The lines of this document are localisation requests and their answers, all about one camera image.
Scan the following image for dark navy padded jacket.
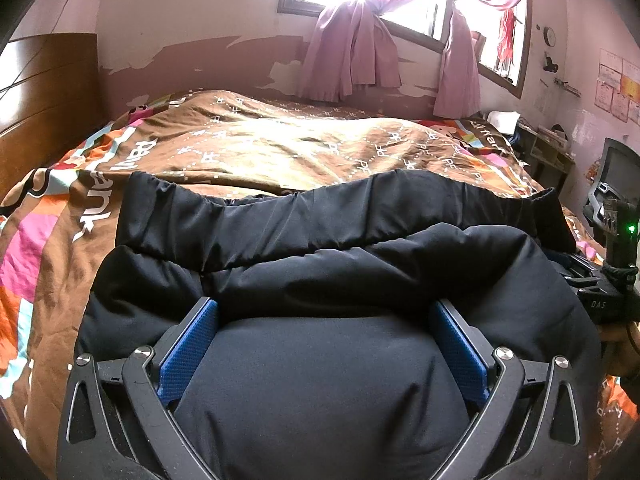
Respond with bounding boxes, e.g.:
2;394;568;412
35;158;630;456
76;170;601;479

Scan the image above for person right hand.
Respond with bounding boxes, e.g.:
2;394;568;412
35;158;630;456
598;322;640;377

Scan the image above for dark bedside desk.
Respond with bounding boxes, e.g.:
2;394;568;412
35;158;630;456
511;120;575;193

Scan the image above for colourful cartoon brown duvet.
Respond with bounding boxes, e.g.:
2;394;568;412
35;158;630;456
1;91;639;479

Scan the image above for white cloth on desk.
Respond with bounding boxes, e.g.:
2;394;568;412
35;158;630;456
487;110;521;136

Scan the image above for wooden headboard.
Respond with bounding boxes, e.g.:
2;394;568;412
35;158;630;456
0;32;106;194

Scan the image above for pink curtain left panel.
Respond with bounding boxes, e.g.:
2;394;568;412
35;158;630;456
298;0;412;102

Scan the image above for pink curtain panel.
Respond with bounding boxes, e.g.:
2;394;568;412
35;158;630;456
433;0;521;118
298;0;412;102

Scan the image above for pink curtain right panel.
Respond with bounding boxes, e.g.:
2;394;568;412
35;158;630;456
433;0;521;118

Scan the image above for paper sheets on wall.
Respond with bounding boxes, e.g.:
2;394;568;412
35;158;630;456
594;49;640;126

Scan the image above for round wall clock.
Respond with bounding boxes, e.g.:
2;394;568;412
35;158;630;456
542;26;556;48

